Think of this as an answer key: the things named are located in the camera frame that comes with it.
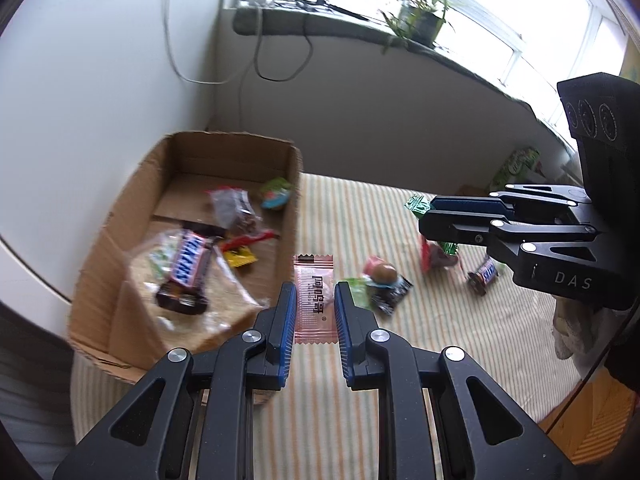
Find green blue candy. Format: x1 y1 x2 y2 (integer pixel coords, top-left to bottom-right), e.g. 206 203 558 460
260 177 296 211

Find white plastic bag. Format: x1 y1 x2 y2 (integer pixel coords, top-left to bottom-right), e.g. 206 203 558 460
550 297 601 361

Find clear sandwich bread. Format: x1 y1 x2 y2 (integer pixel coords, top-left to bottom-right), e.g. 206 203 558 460
122 227 273 356

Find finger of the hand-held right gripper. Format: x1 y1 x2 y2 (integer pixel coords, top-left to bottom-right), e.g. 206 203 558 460
419 210 606 263
430 184 594 217

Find potted spider plant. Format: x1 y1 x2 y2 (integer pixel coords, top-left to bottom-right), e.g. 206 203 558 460
377 0 466 56

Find black cable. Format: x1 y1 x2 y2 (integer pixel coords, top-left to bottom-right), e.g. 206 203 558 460
252 7 316 83

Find cardboard box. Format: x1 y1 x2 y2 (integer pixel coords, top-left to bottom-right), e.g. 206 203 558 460
67 131 304 406

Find dark red snack packet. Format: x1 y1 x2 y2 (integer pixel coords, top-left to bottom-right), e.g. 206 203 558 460
207 186 263 236
419 237 461 273

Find grey windowsill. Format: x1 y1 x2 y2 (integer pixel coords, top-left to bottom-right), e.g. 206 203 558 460
232 2 581 151

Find white cabinet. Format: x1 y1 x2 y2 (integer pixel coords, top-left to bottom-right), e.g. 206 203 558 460
0 0 221 306

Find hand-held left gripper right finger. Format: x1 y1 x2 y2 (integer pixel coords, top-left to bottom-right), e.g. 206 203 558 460
334 281 581 480

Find striped beige mat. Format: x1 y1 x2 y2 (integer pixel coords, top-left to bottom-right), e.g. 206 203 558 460
70 172 593 480

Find green patterned bag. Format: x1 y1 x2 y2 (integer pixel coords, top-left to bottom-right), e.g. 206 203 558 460
490 146 543 191

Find white cable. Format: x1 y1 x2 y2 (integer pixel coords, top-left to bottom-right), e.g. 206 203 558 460
162 0 263 86

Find yellow candy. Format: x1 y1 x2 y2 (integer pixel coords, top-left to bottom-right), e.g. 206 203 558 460
222 247 258 268

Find pink wafer packet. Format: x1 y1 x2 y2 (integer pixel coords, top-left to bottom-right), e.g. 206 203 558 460
293 254 337 345

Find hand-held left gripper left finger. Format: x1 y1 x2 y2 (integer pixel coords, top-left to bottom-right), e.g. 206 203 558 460
52 281 299 480

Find small brown chocolate bar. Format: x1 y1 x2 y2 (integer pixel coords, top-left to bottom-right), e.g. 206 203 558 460
467 257 501 296

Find large brown chocolate bar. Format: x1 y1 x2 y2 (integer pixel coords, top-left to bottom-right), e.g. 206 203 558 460
155 230 221 316

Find red candy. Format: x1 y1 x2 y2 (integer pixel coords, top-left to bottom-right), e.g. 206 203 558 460
220 230 278 252

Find white framed window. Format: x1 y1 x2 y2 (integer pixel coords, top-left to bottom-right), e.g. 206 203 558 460
270 0 631 136

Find black snack packet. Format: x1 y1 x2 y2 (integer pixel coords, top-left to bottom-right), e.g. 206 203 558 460
367 275 415 317

